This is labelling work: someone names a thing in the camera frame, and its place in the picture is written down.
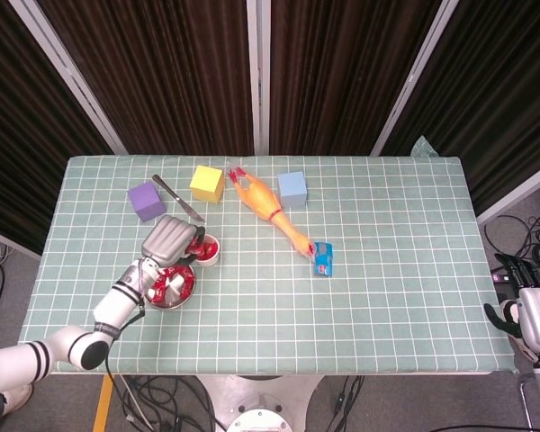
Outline grey metal frame post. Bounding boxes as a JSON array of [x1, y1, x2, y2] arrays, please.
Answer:
[[0, 223, 42, 261], [246, 0, 271, 157], [7, 0, 130, 157], [369, 0, 461, 158], [475, 157, 540, 226]]

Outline white paper cup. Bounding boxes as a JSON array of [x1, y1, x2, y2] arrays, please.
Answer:
[[186, 233, 221, 269]]

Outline yellow foam cube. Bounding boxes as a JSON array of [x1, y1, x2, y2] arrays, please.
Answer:
[[189, 165, 226, 206]]

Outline dark brown curtain panel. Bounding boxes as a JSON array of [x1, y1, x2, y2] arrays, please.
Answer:
[[0, 0, 113, 256], [35, 0, 256, 157], [269, 0, 445, 157], [380, 0, 540, 215]]

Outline green checked tablecloth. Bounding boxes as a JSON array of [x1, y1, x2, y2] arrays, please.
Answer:
[[9, 134, 521, 377]]

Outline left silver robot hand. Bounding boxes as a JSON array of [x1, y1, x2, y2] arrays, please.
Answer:
[[141, 214, 207, 270]]

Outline bagged orange rubber chicken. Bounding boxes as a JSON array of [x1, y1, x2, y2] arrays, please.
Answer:
[[226, 159, 335, 279]]

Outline white shoe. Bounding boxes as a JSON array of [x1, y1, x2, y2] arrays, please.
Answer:
[[2, 384, 33, 415]]

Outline yellow floor tape strip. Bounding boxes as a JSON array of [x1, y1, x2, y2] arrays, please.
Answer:
[[92, 375, 117, 432]]

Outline purple foam cube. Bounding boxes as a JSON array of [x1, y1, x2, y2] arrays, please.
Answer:
[[126, 181, 167, 223]]

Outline black handled table knife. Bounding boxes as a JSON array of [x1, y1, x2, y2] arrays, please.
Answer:
[[151, 174, 207, 225]]

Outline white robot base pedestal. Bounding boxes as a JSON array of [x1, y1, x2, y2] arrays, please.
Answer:
[[197, 375, 325, 432]]

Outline bowl of red candies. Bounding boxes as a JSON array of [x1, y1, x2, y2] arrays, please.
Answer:
[[143, 263, 198, 311]]

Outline black cable with inline box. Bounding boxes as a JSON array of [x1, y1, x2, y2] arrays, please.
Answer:
[[330, 375, 365, 427]]

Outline light blue foam cube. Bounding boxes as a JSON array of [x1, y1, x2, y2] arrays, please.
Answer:
[[276, 170, 309, 210]]

